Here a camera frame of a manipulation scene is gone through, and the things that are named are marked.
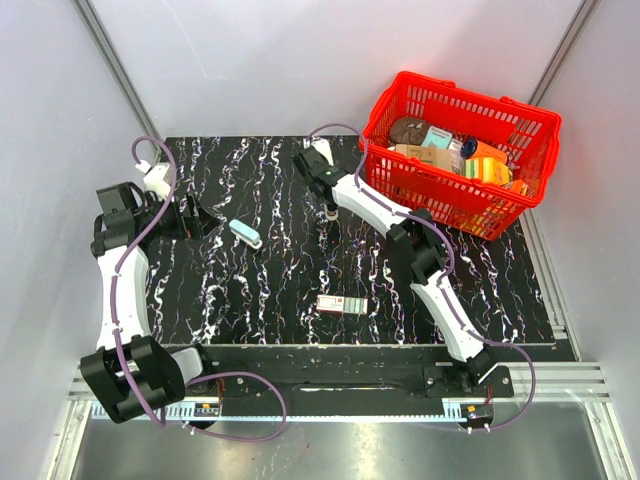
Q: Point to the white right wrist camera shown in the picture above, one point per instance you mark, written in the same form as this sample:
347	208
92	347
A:
322	146

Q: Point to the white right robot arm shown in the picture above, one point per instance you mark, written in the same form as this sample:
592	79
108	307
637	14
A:
418	255

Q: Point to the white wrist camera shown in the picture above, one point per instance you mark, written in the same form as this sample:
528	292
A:
157	178
322	146

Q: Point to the yellow orange box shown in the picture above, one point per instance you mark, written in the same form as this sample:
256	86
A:
487	170

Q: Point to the orange bottle blue cap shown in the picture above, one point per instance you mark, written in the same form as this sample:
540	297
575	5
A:
473	148

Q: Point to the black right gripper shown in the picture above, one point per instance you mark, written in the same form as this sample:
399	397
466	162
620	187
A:
318	202

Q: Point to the red plastic shopping basket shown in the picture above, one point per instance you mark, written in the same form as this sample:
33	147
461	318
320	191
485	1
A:
530	136

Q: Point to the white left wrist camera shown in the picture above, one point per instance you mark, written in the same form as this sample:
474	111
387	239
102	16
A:
157	178

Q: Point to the teal small box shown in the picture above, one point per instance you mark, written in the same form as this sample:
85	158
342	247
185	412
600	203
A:
437	137

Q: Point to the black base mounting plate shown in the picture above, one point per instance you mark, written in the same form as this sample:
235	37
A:
346	381

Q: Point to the aluminium frame rail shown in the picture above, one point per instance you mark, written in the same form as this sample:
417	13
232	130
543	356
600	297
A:
575	385

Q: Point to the light blue stapler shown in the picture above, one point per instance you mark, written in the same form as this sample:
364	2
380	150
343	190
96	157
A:
246	234

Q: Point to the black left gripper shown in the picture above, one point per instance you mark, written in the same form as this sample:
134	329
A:
205	222

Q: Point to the red white staple box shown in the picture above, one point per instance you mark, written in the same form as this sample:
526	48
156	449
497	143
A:
342	304

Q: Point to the beige and black stapler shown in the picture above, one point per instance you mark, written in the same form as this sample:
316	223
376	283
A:
331	211

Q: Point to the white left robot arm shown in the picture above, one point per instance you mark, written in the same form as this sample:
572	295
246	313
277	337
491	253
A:
130	373

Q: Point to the brown cardboard box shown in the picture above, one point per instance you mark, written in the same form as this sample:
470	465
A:
432	156

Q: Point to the brown round pouch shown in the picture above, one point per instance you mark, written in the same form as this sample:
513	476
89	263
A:
408	130

